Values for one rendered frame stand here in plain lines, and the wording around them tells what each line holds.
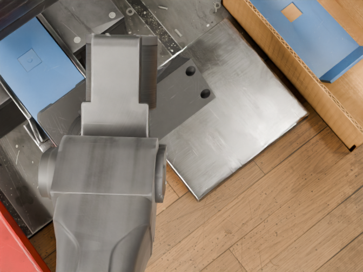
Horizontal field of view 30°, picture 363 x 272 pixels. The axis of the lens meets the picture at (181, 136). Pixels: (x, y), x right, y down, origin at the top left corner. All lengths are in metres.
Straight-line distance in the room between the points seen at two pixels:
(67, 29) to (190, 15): 0.17
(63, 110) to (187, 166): 0.22
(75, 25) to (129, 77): 0.29
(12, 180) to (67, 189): 0.39
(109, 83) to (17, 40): 0.29
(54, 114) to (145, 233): 0.22
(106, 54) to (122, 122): 0.05
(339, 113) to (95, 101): 0.36
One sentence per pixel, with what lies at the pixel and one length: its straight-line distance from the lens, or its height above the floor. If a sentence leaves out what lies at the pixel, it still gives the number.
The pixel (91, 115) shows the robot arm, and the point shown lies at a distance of 0.51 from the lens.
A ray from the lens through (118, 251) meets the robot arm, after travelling 0.42.
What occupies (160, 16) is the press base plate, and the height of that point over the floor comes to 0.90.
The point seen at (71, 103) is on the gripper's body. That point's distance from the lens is 0.63.
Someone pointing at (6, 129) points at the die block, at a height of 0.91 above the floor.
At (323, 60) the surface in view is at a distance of 0.86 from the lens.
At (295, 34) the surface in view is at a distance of 0.87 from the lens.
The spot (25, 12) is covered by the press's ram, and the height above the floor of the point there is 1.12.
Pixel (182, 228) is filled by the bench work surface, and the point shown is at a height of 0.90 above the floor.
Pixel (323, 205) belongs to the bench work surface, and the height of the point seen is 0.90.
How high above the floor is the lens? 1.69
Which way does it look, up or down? 75 degrees down
